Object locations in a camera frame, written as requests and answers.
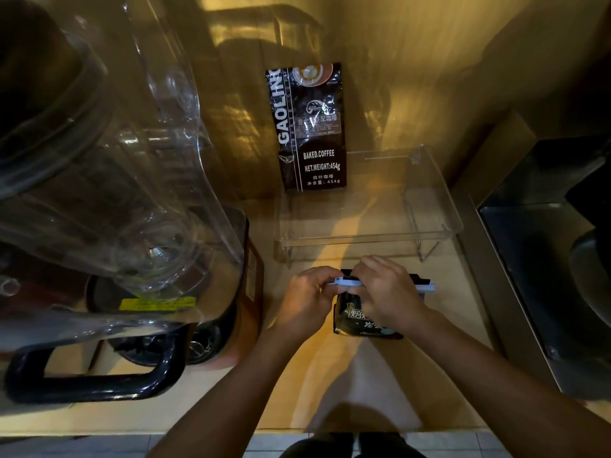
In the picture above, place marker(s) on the blender base with yellow label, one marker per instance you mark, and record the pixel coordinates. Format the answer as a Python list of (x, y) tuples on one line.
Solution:
[(238, 300)]

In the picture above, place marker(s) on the person's right hand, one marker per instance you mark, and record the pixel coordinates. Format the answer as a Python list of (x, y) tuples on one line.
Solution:
[(391, 293)]

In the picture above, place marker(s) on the person's left forearm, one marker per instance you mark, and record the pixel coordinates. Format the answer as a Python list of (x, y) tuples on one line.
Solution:
[(238, 395)]

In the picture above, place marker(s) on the person's right forearm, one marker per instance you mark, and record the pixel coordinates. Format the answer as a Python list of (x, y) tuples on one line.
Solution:
[(496, 391)]

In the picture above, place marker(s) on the large black coffee bag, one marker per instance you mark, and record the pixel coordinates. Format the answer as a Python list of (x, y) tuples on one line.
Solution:
[(312, 138)]

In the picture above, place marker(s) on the person's left fingers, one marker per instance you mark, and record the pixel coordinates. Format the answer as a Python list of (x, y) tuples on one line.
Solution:
[(324, 276)]

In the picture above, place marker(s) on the person's left hand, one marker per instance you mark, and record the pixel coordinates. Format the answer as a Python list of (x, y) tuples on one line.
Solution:
[(303, 305)]

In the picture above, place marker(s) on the stainless steel machine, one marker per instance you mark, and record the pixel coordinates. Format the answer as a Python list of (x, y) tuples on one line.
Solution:
[(539, 262)]

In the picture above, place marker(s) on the clear acrylic shelf stand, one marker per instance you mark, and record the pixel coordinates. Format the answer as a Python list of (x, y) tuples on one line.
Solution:
[(382, 209)]

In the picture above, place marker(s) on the person's right fingers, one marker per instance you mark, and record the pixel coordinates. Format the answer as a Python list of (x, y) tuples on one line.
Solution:
[(365, 276)]

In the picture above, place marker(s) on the person's legs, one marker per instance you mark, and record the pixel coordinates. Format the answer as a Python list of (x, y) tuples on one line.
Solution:
[(353, 447)]

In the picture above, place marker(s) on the small black coffee bag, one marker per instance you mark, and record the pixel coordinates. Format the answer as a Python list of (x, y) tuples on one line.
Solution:
[(351, 319)]

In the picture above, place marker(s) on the white bag sealing clip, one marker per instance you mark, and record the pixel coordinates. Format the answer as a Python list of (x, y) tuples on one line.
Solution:
[(425, 286)]

